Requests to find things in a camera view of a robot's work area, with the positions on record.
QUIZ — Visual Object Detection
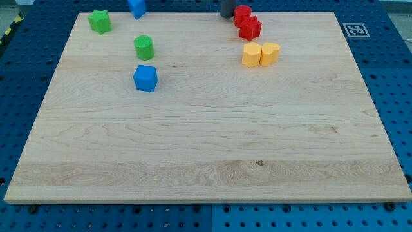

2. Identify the grey cylindrical pusher tip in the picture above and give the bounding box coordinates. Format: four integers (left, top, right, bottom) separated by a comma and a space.
220, 0, 235, 18

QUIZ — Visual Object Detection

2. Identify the green star block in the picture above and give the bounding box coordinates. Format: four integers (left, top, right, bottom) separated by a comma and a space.
88, 10, 112, 34

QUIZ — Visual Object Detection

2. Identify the red star block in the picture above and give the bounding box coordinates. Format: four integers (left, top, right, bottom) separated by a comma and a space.
239, 16, 262, 41

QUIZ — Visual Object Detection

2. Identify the red cylinder block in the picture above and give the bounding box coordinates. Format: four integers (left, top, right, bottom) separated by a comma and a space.
234, 5, 252, 28

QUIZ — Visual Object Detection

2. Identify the yellow hexagon block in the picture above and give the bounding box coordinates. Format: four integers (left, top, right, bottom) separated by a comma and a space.
241, 42, 261, 68

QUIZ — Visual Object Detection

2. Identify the yellow heart block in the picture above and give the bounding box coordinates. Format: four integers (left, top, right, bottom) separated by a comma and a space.
260, 42, 281, 66

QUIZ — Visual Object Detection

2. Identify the blue block at top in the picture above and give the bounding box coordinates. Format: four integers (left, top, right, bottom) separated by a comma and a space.
127, 0, 147, 19

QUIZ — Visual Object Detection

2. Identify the green cylinder block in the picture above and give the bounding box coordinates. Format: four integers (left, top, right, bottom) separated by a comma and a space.
133, 35, 155, 61

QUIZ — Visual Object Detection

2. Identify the blue cube block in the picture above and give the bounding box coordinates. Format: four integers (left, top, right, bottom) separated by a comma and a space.
133, 65, 158, 92

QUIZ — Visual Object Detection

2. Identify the black white fiducial marker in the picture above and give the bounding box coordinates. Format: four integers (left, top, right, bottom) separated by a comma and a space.
343, 23, 370, 38

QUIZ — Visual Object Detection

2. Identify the wooden board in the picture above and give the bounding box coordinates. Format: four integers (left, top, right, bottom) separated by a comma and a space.
5, 12, 411, 204

